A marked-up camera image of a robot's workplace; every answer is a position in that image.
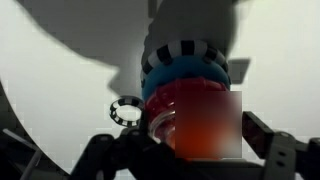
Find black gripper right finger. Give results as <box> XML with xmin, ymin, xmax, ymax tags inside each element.
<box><xmin>241</xmin><ymin>110</ymin><xmax>276</xmax><ymax>160</ymax></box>

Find grey metal frame bars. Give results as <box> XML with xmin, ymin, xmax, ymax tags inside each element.
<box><xmin>2</xmin><ymin>127</ymin><xmax>45</xmax><ymax>180</ymax></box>

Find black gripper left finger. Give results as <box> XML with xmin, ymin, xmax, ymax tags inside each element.
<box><xmin>139</xmin><ymin>109</ymin><xmax>150</xmax><ymax>133</ymax></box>

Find small black white checkered ring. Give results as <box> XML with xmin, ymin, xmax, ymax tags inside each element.
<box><xmin>108</xmin><ymin>95</ymin><xmax>145</xmax><ymax>128</ymax></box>

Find orange cone stand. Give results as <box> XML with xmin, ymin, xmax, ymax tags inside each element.
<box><xmin>174</xmin><ymin>90</ymin><xmax>243</xmax><ymax>160</ymax></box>

